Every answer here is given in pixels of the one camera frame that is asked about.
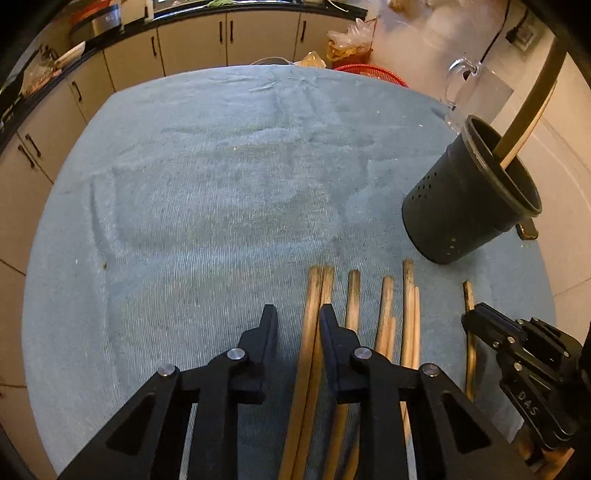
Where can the clear glass pitcher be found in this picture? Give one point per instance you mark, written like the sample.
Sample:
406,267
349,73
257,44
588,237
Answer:
489,92

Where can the black kitchen countertop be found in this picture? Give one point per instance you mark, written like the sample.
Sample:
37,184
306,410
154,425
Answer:
184,15

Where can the red plastic basket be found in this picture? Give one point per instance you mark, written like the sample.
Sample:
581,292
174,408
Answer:
374,73

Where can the plastic bag of food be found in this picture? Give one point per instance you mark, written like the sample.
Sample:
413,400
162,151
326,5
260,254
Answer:
41,71

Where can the person's right hand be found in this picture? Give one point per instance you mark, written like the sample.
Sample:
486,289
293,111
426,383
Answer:
551,464

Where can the blue table towel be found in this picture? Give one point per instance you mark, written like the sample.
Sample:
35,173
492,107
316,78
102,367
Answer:
207,184

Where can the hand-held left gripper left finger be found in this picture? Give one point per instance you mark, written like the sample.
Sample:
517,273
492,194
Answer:
263,346

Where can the black perforated utensil holder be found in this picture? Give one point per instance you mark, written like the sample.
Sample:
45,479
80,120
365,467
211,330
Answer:
443,207

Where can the wall socket with plug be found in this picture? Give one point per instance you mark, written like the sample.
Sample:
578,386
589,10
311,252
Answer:
524,34

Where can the red plastic basin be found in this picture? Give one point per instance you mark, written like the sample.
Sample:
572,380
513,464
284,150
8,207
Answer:
90,7

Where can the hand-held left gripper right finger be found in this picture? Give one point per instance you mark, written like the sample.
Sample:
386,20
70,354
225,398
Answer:
333,341

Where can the yellow plastic bag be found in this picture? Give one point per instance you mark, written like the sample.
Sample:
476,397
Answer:
311,60

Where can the single wooden chopstick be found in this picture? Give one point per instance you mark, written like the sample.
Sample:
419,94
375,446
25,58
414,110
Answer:
310,415
307,346
531,101
526,136
469,295

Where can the clear plastic bag of snacks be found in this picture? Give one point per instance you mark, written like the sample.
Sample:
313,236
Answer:
351,41

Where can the beige base cabinets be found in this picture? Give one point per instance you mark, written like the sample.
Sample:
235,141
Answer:
194,44

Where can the white bowl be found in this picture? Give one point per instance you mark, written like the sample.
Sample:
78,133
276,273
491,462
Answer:
69,55

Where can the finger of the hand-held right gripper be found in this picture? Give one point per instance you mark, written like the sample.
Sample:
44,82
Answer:
485,321

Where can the steel countertop appliance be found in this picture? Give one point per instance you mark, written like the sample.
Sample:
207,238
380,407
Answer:
104,21

